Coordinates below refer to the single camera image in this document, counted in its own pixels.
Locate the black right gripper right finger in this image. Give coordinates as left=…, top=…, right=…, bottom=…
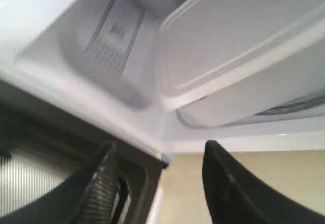
left=202, top=140, right=282, bottom=224

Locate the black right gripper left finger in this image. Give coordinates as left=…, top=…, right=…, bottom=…
left=78, top=143, right=118, bottom=223

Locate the white appliance door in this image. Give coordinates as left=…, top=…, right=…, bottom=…
left=1, top=81, right=167, bottom=223

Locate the white microwave oven body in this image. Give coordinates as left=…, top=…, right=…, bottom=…
left=1, top=0, right=324, bottom=153

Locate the white plastic lidded container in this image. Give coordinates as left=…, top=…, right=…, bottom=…
left=156, top=0, right=324, bottom=128

